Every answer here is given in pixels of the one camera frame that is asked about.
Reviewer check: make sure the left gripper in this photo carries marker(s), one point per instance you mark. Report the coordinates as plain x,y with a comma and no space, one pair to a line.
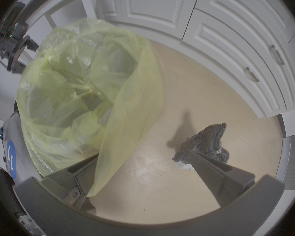
14,50

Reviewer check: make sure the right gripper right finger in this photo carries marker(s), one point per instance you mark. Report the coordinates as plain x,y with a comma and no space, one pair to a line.
218,178

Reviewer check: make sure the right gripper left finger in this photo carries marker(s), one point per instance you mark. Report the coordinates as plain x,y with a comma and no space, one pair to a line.
71,181

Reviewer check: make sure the yellow plastic bag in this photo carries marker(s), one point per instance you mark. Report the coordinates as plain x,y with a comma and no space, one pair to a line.
64,58

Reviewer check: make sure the black plastic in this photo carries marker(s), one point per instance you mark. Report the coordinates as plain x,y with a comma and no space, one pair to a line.
209,136

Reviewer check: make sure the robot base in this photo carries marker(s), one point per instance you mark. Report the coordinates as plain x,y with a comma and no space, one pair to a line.
14,131

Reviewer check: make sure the white chair dark grey seat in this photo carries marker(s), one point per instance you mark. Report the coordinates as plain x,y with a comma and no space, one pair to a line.
87,1

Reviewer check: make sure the white wardrobe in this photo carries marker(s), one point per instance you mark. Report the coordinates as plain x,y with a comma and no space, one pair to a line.
211,33

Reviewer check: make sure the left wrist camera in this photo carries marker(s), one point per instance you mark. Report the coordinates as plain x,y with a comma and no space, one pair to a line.
21,29

